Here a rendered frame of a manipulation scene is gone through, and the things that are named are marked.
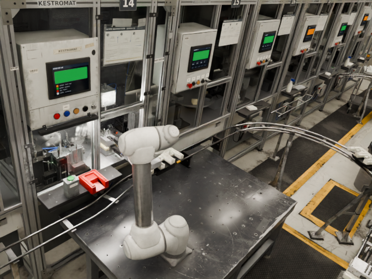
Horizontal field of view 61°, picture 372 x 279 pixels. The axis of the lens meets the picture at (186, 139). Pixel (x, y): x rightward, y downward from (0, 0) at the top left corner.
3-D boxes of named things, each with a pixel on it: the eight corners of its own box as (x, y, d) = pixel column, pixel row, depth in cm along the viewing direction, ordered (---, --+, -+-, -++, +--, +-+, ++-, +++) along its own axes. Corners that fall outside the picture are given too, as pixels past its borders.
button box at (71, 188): (68, 199, 194) (67, 184, 187) (61, 192, 198) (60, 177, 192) (79, 193, 199) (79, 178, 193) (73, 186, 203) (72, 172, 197)
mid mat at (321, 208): (347, 244, 320) (348, 243, 319) (298, 213, 348) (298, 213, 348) (373, 201, 388) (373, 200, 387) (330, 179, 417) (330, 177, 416)
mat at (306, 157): (284, 203, 361) (284, 202, 361) (241, 177, 392) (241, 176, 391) (393, 96, 761) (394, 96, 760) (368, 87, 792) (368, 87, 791)
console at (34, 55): (34, 133, 168) (22, 46, 144) (10, 112, 182) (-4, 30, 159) (101, 113, 196) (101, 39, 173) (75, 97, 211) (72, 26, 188)
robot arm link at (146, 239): (166, 258, 182) (130, 271, 172) (155, 243, 196) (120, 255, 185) (163, 128, 161) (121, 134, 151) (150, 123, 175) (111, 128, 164)
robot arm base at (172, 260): (196, 248, 203) (198, 242, 201) (172, 268, 188) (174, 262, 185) (176, 232, 213) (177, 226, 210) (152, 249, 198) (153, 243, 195)
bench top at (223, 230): (169, 338, 158) (170, 334, 156) (58, 218, 214) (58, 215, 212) (296, 205, 261) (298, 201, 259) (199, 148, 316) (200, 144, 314)
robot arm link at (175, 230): (191, 251, 194) (196, 225, 183) (164, 260, 186) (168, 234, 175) (179, 232, 206) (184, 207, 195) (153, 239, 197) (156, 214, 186)
